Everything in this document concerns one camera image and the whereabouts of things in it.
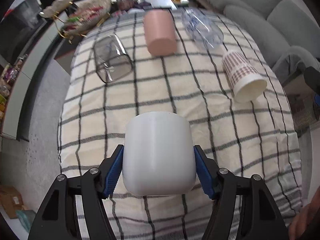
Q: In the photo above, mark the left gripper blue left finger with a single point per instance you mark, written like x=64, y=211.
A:
x=57, y=217

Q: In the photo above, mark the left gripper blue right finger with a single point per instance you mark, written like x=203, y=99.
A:
x=260, y=217

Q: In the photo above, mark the white ceramic cup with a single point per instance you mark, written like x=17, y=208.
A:
x=158, y=152

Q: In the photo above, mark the red plaid paper cup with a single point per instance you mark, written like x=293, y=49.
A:
x=247, y=84

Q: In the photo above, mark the clear printed plastic cup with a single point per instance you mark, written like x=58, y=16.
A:
x=205, y=33

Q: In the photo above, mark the pink cylindrical cup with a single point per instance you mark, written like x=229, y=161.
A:
x=159, y=32

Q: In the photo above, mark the clear square glass cup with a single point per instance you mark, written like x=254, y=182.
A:
x=112, y=62

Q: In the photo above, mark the person hand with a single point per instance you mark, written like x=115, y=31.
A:
x=304, y=218

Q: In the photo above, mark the cardboard box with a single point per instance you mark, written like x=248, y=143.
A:
x=11, y=201

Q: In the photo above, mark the grey sectional sofa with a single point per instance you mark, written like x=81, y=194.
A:
x=286, y=36

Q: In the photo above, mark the checkered white table cloth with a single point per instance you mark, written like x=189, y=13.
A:
x=228, y=101

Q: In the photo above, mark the white low tv cabinet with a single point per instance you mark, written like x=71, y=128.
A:
x=35, y=54

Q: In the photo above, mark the black television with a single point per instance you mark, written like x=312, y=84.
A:
x=18, y=27

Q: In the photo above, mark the tiered snack fruit bowl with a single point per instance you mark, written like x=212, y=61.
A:
x=77, y=19

